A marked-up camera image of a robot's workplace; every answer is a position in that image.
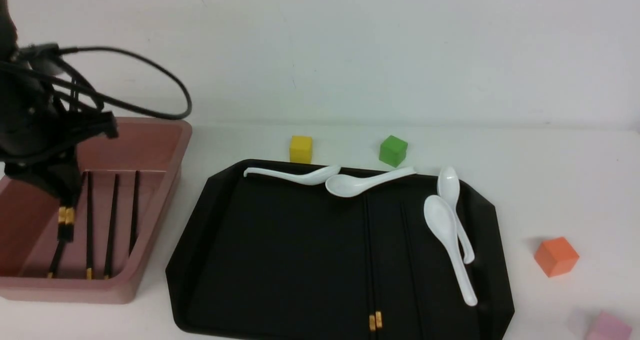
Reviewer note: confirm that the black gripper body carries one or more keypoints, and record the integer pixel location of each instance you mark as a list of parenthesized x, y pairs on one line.
[(41, 128)]

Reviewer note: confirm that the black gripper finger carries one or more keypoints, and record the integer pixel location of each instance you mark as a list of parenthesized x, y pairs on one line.
[(61, 180)]

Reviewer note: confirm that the black chopstick gold tip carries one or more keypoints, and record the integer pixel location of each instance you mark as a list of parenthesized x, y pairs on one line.
[(61, 222), (373, 264), (370, 285), (69, 222)]

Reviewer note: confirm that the black chopstick in bin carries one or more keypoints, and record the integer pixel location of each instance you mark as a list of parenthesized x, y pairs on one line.
[(61, 245), (109, 262), (134, 214)]

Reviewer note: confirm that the pink plastic bin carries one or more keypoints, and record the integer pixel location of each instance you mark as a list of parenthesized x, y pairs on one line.
[(29, 220)]

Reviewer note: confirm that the black plastic tray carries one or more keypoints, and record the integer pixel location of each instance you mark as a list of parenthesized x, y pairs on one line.
[(263, 258)]

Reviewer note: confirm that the yellow cube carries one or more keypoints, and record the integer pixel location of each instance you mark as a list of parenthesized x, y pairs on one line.
[(301, 149)]

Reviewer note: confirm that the white ceramic soup spoon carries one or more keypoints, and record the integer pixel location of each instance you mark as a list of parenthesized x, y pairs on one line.
[(449, 188), (441, 222), (309, 179), (345, 186)]

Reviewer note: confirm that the green cube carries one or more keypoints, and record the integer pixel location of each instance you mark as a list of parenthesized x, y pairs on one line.
[(393, 151)]

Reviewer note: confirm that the orange cube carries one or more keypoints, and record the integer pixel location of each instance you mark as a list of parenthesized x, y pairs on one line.
[(556, 256)]

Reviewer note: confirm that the pink cube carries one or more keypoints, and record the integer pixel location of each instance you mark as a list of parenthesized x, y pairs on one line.
[(608, 326)]

